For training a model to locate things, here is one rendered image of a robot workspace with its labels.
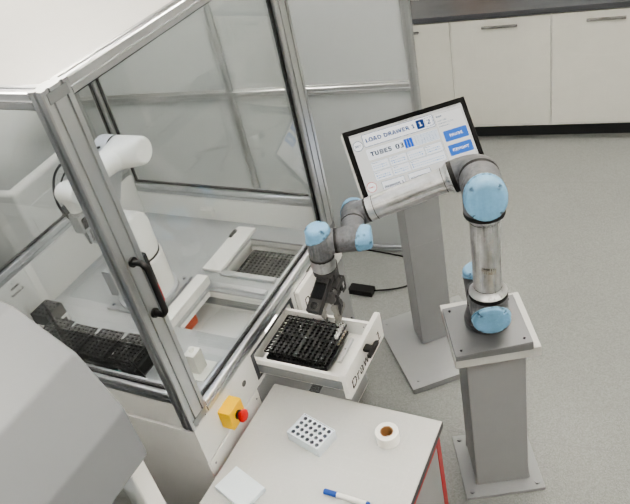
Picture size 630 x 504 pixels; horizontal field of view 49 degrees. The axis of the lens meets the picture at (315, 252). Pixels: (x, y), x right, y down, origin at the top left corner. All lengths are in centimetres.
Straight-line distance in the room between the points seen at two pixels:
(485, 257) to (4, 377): 131
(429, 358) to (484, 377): 91
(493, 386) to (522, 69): 274
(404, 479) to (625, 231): 246
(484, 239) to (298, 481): 87
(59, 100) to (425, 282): 205
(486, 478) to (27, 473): 198
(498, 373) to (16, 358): 163
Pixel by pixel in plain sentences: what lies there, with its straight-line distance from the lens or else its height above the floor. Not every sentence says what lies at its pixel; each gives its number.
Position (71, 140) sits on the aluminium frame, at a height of 187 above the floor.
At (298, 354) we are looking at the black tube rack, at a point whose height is 90.
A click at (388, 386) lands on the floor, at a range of 332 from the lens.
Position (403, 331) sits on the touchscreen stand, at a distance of 351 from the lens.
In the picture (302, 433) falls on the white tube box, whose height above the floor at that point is 80.
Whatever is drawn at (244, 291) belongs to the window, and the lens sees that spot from 219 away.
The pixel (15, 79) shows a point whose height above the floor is 197.
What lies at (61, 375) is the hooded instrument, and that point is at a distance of 134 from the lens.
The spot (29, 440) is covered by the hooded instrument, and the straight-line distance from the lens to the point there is 131.
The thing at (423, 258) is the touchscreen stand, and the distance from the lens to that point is 311.
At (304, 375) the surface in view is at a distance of 222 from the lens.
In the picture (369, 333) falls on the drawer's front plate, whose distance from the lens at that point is 223.
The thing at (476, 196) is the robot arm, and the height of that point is 140.
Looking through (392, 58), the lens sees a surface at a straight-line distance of 349.
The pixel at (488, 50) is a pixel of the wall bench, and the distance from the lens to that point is 479.
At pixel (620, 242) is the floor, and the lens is 408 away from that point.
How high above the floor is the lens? 244
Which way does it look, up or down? 35 degrees down
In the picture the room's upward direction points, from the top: 14 degrees counter-clockwise
